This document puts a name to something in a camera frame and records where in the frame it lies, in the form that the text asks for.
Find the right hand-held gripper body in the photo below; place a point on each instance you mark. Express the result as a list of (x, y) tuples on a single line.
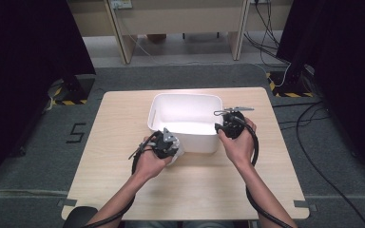
[(234, 126)]

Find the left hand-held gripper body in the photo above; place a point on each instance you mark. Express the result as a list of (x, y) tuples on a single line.
[(164, 148)]

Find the white textured cloth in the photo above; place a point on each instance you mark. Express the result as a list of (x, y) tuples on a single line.
[(179, 152)]

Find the white plastic storage bin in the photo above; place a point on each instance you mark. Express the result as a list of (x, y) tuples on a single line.
[(187, 110)]

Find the person's left hand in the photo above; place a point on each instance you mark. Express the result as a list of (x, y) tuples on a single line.
[(149, 164)]

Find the person's right hand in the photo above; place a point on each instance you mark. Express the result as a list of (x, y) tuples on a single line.
[(242, 150)]

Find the black stand base striped tape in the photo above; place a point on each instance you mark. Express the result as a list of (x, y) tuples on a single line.
[(76, 90), (293, 84)]

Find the grey tape strip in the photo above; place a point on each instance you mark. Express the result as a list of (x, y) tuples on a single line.
[(66, 202), (302, 204)]

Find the brown object under desk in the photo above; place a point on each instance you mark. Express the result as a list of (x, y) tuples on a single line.
[(156, 38)]

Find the beige wooden desk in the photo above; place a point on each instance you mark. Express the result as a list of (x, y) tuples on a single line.
[(177, 19)]

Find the black curtain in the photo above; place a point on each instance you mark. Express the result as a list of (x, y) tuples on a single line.
[(345, 63), (22, 79)]

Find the white wall socket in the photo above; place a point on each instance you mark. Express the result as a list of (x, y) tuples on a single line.
[(121, 3)]

